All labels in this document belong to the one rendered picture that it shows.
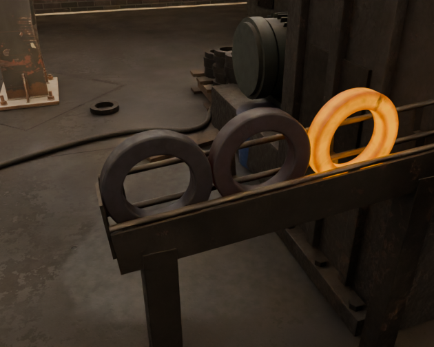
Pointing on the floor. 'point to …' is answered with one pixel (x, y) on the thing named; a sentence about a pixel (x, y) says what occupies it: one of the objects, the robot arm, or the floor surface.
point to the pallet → (214, 71)
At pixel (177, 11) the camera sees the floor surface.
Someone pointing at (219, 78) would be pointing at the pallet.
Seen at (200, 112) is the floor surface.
